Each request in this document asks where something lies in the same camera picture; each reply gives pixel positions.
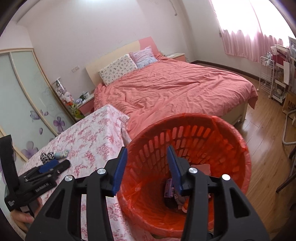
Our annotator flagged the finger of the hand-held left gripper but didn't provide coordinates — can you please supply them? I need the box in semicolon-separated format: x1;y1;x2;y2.
49;160;71;178
37;159;60;174

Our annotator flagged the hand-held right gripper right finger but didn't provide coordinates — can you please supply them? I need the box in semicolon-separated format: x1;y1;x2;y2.
167;146;270;241

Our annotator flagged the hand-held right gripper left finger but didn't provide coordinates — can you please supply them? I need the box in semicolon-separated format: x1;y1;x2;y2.
25;146;129;241

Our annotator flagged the orange plastic basket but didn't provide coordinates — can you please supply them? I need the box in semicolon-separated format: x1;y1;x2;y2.
117;113;252;239

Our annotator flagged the clear plastic wrapper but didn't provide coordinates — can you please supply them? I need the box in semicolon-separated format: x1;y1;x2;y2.
173;192;185;205

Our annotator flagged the red plastic waste basket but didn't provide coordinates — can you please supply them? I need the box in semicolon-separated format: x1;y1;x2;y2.
117;113;252;239

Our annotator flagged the person's left hand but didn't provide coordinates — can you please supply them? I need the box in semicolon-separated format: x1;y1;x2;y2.
10;197;44;232

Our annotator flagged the black white patterned cloth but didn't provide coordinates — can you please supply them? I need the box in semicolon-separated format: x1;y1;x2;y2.
40;152;55;162

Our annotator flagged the pink floral tablecloth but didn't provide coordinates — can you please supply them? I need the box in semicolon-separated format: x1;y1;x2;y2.
17;104;158;241

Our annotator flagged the green plush toy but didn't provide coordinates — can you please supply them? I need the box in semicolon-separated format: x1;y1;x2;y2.
70;103;83;120

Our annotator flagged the pink white nightstand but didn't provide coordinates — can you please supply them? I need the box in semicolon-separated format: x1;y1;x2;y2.
76;96;96;116
165;53;186;62

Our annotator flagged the pink white plush toy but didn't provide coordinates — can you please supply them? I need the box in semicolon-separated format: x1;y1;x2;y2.
60;90;74;103

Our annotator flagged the floral sliding door wardrobe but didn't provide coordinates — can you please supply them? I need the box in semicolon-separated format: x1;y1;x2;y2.
0;47;77;163

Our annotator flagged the pink bed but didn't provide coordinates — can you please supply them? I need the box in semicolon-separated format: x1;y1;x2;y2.
94;56;258;139

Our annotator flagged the tube of plush toys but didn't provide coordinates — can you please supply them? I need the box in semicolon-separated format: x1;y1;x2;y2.
52;78;81;121

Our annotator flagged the white floral pillow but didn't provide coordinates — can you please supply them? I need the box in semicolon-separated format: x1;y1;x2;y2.
98;54;138;86

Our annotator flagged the bed with coral duvet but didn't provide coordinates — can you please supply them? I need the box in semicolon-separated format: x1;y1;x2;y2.
85;36;250;126

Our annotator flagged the pink striped pillow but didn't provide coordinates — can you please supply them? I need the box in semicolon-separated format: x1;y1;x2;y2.
129;46;158;69

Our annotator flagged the cardboard box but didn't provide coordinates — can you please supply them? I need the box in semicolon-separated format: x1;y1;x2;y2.
282;91;296;115

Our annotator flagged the white shelf cart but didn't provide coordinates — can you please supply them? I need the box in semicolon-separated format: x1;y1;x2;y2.
272;44;293;102

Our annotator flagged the pink curtain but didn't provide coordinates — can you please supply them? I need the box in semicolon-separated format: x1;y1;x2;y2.
208;0;296;63

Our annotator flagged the white metal chair frame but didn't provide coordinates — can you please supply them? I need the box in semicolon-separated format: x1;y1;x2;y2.
282;111;296;146

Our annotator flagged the white wire rack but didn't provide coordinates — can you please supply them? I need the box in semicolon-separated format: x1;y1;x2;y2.
258;56;275;96

